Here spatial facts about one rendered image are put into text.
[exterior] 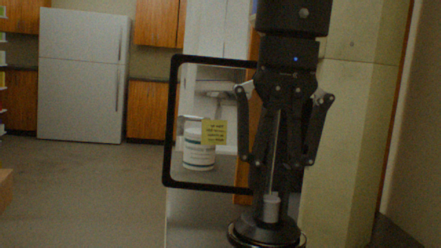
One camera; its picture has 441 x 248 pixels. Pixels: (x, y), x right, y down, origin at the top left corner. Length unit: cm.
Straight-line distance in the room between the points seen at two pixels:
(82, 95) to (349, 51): 518
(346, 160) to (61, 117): 529
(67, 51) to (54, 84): 49
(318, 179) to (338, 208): 9
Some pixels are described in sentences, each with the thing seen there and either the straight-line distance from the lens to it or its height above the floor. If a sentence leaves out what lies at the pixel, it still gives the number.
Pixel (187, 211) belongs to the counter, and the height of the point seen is 94.
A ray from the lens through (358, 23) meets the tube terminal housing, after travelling 91.
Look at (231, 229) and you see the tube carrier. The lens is 57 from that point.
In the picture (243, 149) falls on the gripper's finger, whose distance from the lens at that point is 52.
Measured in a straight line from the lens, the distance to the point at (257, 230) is 54.
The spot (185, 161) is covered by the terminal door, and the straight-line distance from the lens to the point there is 121.
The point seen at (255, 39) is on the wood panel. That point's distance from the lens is 122.
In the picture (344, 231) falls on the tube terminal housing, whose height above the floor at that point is 103.
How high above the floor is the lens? 140
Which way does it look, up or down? 9 degrees down
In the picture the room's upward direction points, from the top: 6 degrees clockwise
